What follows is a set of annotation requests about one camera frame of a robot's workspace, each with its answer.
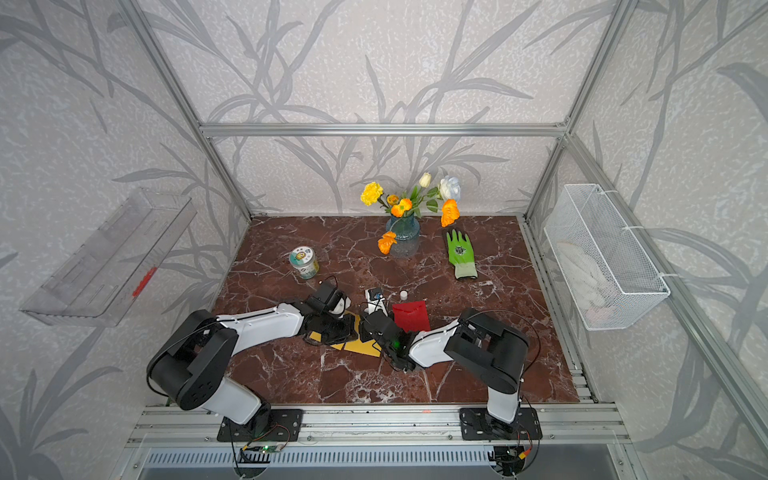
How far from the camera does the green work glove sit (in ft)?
3.42

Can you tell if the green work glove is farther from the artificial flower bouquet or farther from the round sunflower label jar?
the round sunflower label jar

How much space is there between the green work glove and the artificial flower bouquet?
0.85ft

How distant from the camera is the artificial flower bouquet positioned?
2.47 ft
